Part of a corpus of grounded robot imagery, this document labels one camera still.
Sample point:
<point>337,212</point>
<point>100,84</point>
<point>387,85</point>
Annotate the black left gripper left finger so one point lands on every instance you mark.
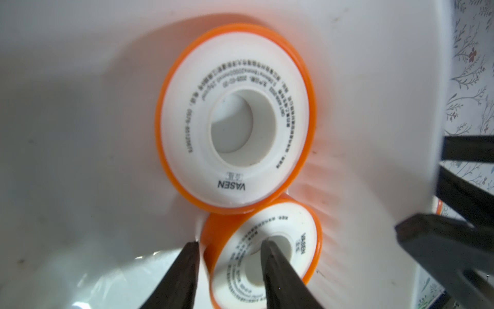
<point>178,287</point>

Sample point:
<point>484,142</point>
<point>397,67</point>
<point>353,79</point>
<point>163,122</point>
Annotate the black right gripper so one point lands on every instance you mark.
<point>452,251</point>

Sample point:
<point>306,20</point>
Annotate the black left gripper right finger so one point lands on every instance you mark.
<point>284,288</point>

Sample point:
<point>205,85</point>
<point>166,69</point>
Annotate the orange white sealing tape roll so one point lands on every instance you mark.
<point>233,249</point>
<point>437,206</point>
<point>235,119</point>

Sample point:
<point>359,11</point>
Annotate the white plastic storage box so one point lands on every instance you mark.
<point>89,218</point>

